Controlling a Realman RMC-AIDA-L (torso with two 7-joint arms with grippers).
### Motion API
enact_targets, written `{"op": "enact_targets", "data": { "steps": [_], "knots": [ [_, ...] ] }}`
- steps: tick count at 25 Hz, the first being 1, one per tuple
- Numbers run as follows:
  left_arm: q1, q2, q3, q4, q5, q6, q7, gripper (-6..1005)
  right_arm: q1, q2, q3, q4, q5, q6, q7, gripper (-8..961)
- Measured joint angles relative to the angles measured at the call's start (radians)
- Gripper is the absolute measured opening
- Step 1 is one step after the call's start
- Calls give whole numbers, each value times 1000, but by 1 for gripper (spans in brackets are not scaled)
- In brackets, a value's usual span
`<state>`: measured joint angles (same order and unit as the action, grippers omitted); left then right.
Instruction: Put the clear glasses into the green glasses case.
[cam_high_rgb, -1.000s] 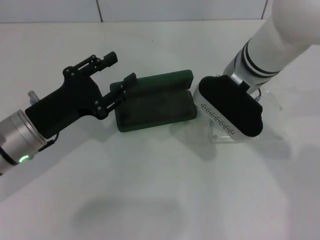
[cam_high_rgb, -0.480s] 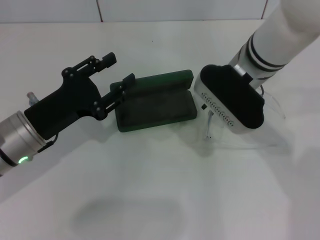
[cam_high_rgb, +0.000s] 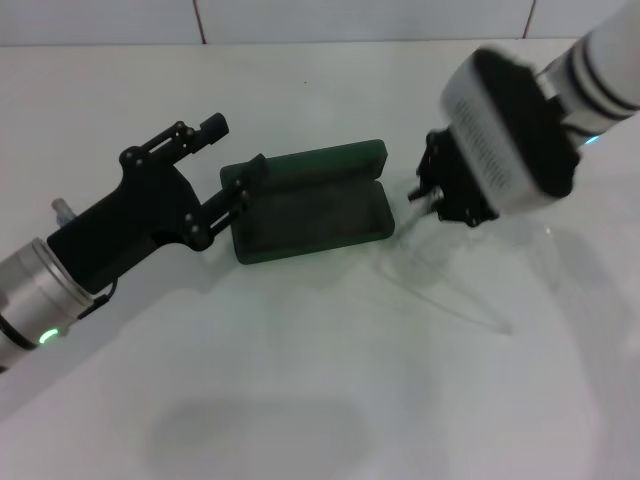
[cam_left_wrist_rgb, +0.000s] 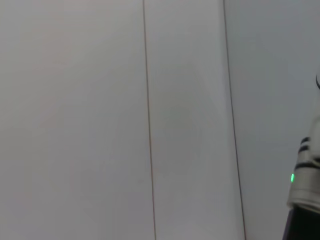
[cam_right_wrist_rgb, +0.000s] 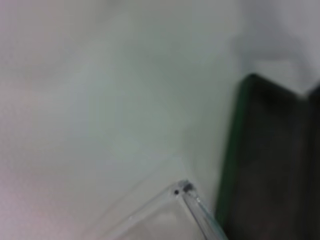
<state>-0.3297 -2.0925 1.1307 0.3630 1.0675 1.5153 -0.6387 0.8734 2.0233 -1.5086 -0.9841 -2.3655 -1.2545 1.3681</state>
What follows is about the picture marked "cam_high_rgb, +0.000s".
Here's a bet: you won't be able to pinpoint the green glasses case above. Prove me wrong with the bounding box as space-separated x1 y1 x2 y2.
219 139 399 266

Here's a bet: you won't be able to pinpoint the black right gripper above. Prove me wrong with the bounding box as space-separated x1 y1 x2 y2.
407 127 501 229

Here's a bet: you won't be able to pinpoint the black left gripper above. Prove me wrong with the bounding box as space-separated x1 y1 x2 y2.
47 113 267 295

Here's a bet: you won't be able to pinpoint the clear white glasses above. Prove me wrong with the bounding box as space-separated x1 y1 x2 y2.
378 192 557 337

